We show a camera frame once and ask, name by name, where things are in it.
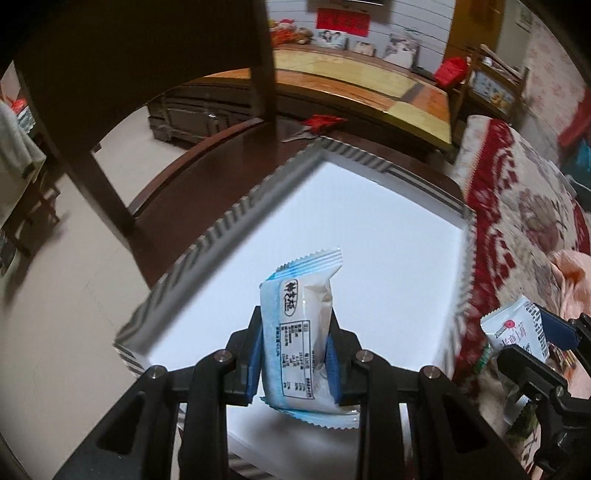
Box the white blue snack packet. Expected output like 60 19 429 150
480 296 549 363

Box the light blue snack packet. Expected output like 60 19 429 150
259 248 361 430

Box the green snack packet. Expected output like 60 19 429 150
474 343 494 375

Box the pink quilted blanket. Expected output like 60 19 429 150
550 250 591 320

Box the red floral plush blanket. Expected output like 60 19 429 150
451 115 590 403

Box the striped white storage box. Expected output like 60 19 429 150
112 137 478 480

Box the wooden side shelf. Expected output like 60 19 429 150
467 44 530 124

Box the red gift box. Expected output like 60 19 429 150
434 57 469 90

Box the wooden coffee table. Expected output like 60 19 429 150
147 45 452 155

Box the dark wooden chair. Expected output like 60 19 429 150
2 1 446 285

